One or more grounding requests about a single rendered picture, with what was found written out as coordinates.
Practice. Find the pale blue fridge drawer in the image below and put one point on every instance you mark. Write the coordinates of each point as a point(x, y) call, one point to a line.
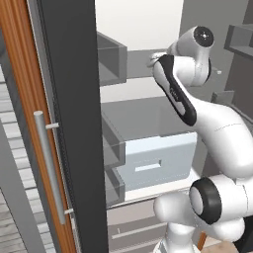
point(158, 158)

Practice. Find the grey door bin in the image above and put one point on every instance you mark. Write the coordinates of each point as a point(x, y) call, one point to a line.
point(115, 191)
point(113, 148)
point(240, 38)
point(110, 62)

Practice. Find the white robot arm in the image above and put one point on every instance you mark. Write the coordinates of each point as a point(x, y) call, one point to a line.
point(224, 131)

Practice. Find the fridge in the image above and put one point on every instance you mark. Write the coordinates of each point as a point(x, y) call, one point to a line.
point(138, 19)

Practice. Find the wood-fronted fridge door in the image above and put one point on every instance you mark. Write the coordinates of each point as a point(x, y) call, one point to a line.
point(72, 99)

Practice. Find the grey freezer drawer front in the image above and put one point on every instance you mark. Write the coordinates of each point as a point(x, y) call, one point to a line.
point(131, 227)

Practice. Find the grey fridge door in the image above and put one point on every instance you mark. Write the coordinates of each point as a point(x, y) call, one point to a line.
point(237, 77)

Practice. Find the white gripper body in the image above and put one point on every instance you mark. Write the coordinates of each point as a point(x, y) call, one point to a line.
point(155, 59)

